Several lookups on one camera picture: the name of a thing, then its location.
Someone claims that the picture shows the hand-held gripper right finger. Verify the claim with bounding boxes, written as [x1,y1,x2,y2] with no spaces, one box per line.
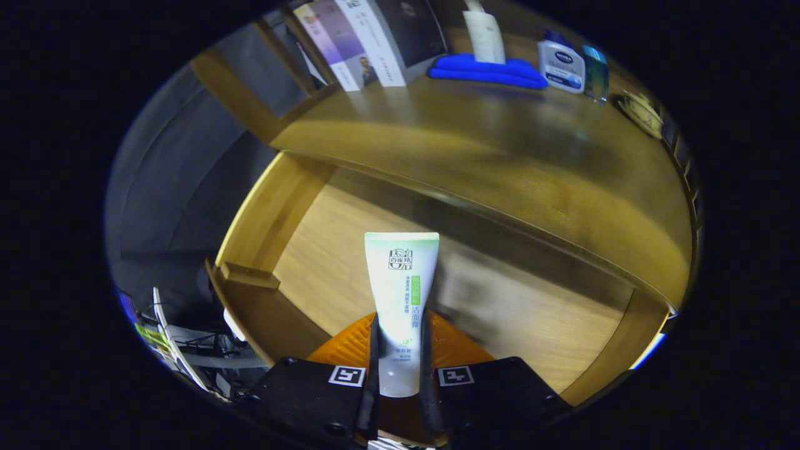
[417,311,573,449]

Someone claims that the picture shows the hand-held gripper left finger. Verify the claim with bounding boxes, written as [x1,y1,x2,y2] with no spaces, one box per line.
[234,312,381,448]

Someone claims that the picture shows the white facial cleanser tube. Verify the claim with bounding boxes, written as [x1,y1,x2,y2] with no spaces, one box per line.
[364,232,441,399]

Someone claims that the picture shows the brown wooden drawer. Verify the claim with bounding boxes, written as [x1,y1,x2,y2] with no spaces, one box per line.
[205,150,673,407]

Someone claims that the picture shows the brown wooden countertop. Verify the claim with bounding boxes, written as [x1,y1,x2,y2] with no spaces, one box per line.
[269,75,694,307]

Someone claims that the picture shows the brown wooden cabinet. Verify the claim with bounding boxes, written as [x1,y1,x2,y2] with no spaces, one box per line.
[187,0,707,313]

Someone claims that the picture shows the white flat board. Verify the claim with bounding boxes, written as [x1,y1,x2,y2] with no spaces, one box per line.
[628,331,669,371]

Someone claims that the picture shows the black backdrop cloth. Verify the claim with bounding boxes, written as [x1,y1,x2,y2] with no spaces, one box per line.
[103,25,313,313]

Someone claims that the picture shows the folded blue cloth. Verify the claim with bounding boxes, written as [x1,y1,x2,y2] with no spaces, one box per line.
[427,53,549,90]

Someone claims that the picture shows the thick white book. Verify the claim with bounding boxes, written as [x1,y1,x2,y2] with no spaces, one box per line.
[334,0,448,88]

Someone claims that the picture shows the purple book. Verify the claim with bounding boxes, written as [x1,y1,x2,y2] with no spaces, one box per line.
[292,2,379,93]

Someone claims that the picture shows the beige lidded teacup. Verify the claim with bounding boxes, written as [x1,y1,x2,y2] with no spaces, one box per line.
[617,91,664,140]

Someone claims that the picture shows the white lotion bottle blue cap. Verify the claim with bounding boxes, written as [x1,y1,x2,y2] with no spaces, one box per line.
[537,30,586,94]

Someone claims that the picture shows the slim teal bottle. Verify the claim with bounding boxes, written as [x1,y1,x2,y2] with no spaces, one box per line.
[582,44,610,104]

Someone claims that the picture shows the white pump bottle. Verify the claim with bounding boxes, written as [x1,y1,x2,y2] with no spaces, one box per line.
[462,0,506,64]

